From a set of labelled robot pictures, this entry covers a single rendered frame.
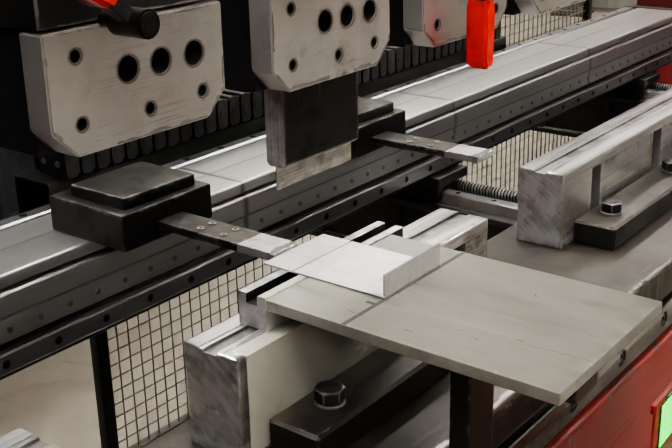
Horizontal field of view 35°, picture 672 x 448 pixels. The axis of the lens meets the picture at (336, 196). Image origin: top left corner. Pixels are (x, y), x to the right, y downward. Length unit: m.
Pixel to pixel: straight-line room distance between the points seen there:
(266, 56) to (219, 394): 0.28
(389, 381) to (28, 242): 0.38
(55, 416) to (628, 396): 1.78
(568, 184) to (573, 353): 0.53
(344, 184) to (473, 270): 0.47
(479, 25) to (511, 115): 0.76
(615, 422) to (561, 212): 0.25
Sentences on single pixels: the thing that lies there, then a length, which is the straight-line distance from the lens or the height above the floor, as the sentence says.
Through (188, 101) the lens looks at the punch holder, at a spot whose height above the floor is 1.19.
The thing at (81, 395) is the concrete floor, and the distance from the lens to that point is 2.86.
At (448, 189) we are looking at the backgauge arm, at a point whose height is 0.86.
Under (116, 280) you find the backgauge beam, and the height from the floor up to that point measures 0.93.
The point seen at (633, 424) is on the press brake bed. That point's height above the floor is 0.69.
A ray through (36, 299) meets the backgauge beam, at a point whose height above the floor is 0.95.
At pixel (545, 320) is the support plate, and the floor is 1.00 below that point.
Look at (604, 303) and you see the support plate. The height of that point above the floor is 1.00.
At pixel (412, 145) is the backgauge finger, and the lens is 1.27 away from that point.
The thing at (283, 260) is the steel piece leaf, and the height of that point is 1.00.
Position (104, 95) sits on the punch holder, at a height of 1.21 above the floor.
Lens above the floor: 1.36
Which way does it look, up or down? 19 degrees down
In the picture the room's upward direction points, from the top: 1 degrees counter-clockwise
